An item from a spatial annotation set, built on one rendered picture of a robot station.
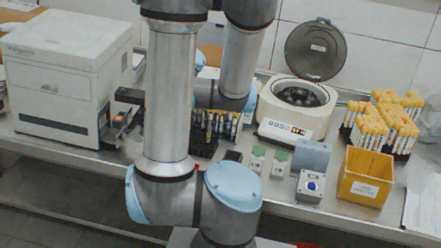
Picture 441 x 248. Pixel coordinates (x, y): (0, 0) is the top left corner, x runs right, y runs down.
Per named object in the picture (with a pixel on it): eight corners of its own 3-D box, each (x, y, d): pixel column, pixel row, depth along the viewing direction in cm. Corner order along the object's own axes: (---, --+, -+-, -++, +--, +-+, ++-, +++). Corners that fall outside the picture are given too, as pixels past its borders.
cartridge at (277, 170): (269, 176, 135) (273, 158, 131) (271, 167, 139) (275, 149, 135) (282, 180, 135) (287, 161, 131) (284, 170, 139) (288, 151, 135)
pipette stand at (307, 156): (289, 176, 137) (296, 147, 131) (290, 162, 143) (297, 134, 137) (323, 182, 136) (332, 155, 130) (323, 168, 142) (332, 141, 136)
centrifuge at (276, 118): (245, 135, 151) (250, 102, 144) (270, 96, 174) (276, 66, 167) (317, 158, 146) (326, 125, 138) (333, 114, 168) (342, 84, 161)
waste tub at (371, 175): (334, 198, 131) (344, 170, 125) (338, 170, 141) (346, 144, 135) (382, 211, 128) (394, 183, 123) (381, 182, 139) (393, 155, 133)
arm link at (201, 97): (210, 94, 106) (212, 68, 114) (161, 89, 106) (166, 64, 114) (208, 121, 111) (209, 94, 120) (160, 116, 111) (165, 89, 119)
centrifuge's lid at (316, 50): (291, 11, 156) (296, 8, 163) (276, 80, 168) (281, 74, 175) (355, 26, 151) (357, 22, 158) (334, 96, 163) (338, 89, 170)
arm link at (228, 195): (257, 248, 93) (269, 197, 86) (190, 243, 93) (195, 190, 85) (255, 207, 103) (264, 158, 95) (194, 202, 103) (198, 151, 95)
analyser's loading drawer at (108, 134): (52, 133, 138) (51, 118, 135) (64, 122, 143) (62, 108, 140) (117, 148, 135) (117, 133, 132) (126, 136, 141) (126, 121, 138)
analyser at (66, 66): (12, 132, 139) (-4, 38, 122) (57, 90, 162) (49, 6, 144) (108, 154, 136) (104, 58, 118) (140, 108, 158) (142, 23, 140)
